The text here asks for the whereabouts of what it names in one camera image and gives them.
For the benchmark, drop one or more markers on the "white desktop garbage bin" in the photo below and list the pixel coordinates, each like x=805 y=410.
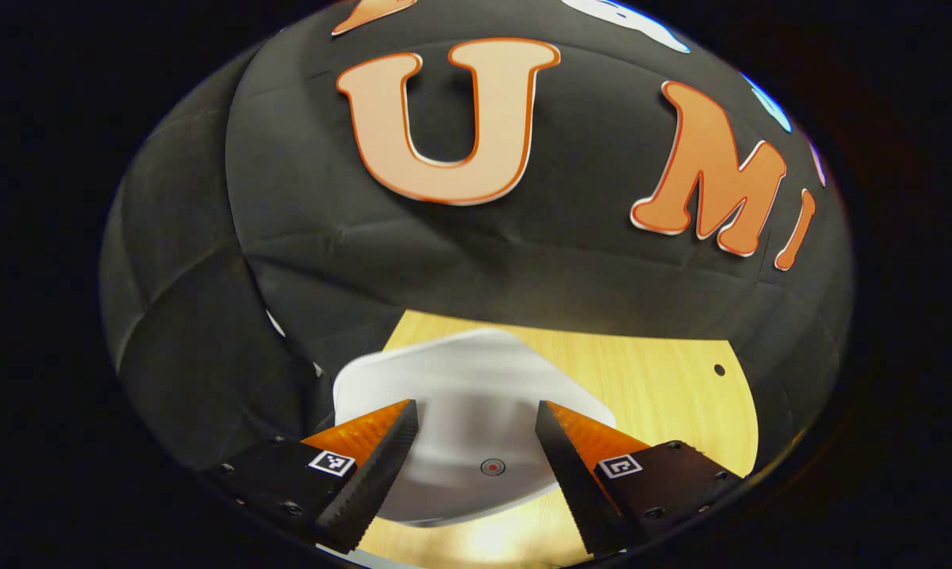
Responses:
x=476 y=371

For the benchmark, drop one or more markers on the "black backdrop cloth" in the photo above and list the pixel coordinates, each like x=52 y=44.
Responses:
x=523 y=261

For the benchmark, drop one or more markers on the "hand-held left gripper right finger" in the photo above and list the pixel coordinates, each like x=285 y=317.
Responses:
x=574 y=482

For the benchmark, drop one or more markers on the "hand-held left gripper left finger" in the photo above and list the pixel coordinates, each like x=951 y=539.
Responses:
x=373 y=482

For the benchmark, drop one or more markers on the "wooden desktop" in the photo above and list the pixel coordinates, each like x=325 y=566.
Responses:
x=657 y=379

